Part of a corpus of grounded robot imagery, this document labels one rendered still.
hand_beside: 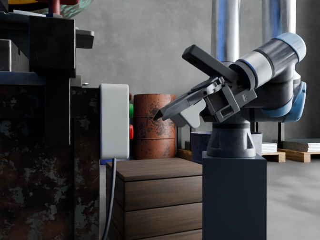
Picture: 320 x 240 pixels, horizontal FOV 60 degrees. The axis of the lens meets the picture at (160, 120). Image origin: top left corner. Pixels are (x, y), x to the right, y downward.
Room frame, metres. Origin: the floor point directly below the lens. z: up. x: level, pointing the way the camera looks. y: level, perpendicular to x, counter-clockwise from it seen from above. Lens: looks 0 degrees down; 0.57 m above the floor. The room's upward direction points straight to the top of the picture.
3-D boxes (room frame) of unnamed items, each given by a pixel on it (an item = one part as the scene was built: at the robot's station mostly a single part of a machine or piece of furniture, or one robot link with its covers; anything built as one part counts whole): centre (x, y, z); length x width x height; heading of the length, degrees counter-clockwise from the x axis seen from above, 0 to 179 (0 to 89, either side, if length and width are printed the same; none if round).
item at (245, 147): (0.88, -0.23, 0.50); 0.15 x 0.15 x 0.10
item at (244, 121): (0.88, -0.23, 0.62); 0.13 x 0.12 x 0.14; 67
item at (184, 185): (1.27, 0.01, 0.18); 0.40 x 0.38 x 0.35; 112
